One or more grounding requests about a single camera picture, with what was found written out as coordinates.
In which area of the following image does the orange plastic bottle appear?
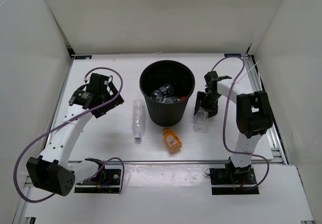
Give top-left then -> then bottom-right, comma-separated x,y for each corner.
163,127 -> 182,154

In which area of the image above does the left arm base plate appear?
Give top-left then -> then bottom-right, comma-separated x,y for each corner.
74,157 -> 125,194

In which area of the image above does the small black-label plastic bottle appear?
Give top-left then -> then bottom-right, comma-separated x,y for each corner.
153,83 -> 174,99

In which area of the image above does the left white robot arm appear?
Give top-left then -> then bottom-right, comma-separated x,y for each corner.
26,73 -> 124,196

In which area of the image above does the red-label water bottle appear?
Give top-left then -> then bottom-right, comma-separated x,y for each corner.
162,96 -> 186,103

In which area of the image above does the clear white-label plastic bottle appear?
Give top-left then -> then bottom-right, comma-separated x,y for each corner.
193,109 -> 209,133

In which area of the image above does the tall clear plastic bottle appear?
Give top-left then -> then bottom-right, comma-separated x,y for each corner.
132,99 -> 146,142

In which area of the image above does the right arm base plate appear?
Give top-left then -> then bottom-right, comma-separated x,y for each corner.
204,164 -> 260,195

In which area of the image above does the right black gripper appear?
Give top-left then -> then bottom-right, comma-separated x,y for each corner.
195,91 -> 222,119

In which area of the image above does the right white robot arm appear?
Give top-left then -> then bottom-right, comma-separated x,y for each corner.
194,71 -> 273,184

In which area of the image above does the black plastic waste bin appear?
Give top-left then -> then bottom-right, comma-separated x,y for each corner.
139,60 -> 195,127

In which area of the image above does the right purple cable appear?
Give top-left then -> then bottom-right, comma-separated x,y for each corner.
210,55 -> 271,191

